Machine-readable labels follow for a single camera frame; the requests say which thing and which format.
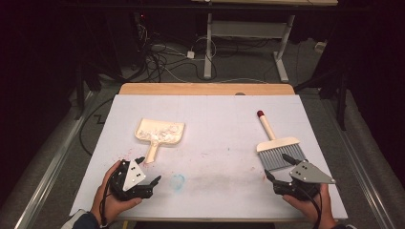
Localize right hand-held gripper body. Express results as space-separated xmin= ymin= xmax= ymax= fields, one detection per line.
xmin=272 ymin=160 xmax=336 ymax=201

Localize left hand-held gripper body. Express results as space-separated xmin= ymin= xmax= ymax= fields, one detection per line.
xmin=109 ymin=158 xmax=154 ymax=202

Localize cream dustpan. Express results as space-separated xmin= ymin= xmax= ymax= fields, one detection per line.
xmin=134 ymin=117 xmax=186 ymax=164

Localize cream brush with red tip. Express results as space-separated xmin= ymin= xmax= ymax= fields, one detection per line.
xmin=256 ymin=110 xmax=308 ymax=172

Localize pile of white paper scraps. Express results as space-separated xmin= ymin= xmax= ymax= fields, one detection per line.
xmin=144 ymin=124 xmax=182 ymax=142

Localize person's right hand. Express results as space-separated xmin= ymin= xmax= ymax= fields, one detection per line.
xmin=282 ymin=183 xmax=337 ymax=229

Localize person's left hand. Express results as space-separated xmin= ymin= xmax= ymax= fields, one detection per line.
xmin=90 ymin=160 xmax=143 ymax=227

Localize black stand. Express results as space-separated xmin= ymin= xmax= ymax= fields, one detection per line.
xmin=294 ymin=63 xmax=350 ymax=132

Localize white foam board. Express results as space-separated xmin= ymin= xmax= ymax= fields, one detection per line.
xmin=70 ymin=94 xmax=349 ymax=220

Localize right hand-held gripper cable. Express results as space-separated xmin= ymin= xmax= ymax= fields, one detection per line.
xmin=297 ymin=187 xmax=323 ymax=229

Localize hand-held gripper cable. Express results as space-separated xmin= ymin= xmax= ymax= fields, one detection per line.
xmin=297 ymin=187 xmax=323 ymax=229
xmin=98 ymin=177 xmax=116 ymax=228

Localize left hand-held gripper cable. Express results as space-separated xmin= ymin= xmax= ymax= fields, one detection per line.
xmin=98 ymin=177 xmax=116 ymax=228

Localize metal floor rail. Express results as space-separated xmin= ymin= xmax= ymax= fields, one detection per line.
xmin=13 ymin=92 xmax=96 ymax=229
xmin=319 ymin=96 xmax=395 ymax=229

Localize black floor cable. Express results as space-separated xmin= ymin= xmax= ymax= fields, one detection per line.
xmin=78 ymin=96 xmax=114 ymax=156

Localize tangle of black cables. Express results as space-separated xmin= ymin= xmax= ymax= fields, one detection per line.
xmin=137 ymin=25 xmax=221 ymax=84

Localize white desk frame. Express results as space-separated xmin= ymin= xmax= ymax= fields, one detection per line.
xmin=190 ymin=0 xmax=339 ymax=84

